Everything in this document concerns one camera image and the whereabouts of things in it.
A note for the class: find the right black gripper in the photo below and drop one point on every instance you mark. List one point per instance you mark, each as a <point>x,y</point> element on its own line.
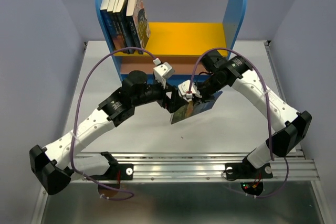
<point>204,98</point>

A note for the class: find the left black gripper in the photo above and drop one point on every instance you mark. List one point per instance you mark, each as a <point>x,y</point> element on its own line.
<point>175,100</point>

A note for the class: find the Animal Farm book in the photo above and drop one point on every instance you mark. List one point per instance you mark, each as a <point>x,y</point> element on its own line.
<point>194,108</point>

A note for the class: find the Little Women book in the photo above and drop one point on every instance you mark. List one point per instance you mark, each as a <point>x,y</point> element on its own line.
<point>138,22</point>

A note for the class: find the Nineteen Eighty-Four book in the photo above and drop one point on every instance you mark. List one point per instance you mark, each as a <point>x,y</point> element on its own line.
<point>131,40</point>

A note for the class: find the A Tale of Two Cities book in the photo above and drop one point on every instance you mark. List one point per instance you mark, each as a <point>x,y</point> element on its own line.
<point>114,26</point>

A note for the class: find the Jane Eyre book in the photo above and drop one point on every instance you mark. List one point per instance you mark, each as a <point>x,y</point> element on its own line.
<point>106,11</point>

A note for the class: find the Three Days to See book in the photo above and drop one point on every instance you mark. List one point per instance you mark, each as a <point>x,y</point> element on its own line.
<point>119,11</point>

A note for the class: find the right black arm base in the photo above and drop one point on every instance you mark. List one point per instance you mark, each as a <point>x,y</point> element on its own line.
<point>234,171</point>

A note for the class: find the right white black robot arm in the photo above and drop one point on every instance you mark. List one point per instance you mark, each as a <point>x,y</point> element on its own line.
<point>286,126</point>

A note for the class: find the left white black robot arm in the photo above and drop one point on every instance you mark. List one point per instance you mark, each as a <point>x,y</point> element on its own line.
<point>54,165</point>

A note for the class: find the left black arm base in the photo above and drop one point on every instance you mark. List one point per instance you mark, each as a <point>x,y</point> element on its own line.
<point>117,172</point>

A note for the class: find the blue and yellow bookshelf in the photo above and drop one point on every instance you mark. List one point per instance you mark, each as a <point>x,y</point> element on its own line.
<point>179,43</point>

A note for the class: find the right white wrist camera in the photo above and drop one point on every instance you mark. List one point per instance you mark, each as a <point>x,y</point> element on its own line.
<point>188,91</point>

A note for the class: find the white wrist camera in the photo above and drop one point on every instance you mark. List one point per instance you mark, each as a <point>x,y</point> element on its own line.
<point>188,91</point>
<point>162,71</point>

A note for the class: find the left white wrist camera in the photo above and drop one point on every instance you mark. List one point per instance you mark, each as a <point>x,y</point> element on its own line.
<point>162,71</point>

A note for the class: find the aluminium mounting rail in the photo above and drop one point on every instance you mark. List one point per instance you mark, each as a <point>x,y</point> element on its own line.
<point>207,167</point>

